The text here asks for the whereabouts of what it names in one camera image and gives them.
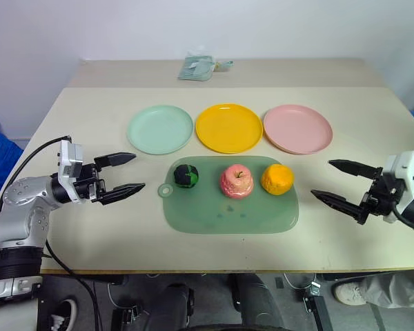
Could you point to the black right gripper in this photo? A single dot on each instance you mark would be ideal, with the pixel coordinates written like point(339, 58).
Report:
point(383, 197)

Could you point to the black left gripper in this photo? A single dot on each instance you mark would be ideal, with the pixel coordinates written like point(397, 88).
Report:
point(88, 185)

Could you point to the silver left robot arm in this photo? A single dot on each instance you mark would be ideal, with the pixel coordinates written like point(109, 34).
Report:
point(24, 203)

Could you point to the mint green plate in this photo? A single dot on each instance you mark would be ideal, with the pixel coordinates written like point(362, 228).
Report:
point(159, 129)

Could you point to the dark green black fruit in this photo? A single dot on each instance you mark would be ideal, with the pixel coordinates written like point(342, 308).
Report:
point(186, 176)

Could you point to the orange fruit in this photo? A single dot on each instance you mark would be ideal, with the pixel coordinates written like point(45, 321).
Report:
point(277, 179)

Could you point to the pink plate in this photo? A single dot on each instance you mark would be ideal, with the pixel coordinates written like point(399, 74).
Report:
point(297, 129)

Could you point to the yellow plate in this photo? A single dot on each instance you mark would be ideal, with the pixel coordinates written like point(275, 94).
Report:
point(229, 128)

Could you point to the pink apple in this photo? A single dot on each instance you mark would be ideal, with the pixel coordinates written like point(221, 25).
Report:
point(237, 181)

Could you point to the grey trouser leg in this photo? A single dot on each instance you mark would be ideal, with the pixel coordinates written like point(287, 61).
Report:
point(396, 289)

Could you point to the green translucent cutting board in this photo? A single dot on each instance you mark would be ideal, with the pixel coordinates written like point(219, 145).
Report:
point(227, 213)

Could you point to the plastic bag of green items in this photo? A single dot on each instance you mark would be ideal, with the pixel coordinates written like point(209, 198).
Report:
point(197, 67)

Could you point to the dark rounded robot leg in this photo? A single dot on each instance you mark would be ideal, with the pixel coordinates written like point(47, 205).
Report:
point(257, 300)

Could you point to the black white sneaker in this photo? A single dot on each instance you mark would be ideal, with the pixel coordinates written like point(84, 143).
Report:
point(62, 315)

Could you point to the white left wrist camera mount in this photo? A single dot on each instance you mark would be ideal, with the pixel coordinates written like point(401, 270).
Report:
point(70, 159)

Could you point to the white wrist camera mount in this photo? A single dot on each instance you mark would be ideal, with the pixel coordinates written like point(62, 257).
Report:
point(403, 172)
point(70, 159)

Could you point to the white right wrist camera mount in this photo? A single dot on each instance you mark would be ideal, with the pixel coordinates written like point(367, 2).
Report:
point(403, 172)

